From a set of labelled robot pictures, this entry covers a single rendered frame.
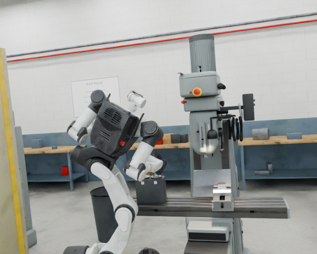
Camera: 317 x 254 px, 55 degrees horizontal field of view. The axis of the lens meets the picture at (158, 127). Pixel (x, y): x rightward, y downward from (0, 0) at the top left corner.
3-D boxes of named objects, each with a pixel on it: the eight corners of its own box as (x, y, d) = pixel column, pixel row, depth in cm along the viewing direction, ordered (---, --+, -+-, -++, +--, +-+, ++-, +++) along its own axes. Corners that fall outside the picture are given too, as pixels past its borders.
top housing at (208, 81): (217, 94, 201) (216, 70, 199) (178, 98, 207) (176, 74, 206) (222, 94, 246) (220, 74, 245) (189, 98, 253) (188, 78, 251)
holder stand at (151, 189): (165, 203, 234) (163, 177, 233) (136, 204, 238) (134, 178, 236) (167, 198, 246) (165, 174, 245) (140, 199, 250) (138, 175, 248)
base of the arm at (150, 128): (154, 139, 184) (159, 121, 187) (135, 135, 188) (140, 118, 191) (161, 145, 198) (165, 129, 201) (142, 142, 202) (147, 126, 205)
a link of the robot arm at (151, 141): (149, 144, 186) (160, 125, 188) (137, 138, 189) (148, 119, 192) (155, 149, 196) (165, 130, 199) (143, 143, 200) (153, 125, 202)
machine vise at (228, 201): (234, 211, 207) (233, 195, 206) (211, 211, 210) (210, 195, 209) (233, 195, 241) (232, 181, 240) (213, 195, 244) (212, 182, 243)
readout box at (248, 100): (256, 120, 236) (254, 92, 235) (244, 121, 239) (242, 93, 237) (254, 118, 255) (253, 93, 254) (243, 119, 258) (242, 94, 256)
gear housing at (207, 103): (218, 109, 211) (217, 94, 210) (183, 112, 217) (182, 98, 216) (221, 108, 243) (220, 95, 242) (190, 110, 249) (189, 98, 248)
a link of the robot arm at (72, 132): (93, 138, 223) (75, 147, 207) (82, 130, 226) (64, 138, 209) (98, 127, 218) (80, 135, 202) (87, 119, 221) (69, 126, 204)
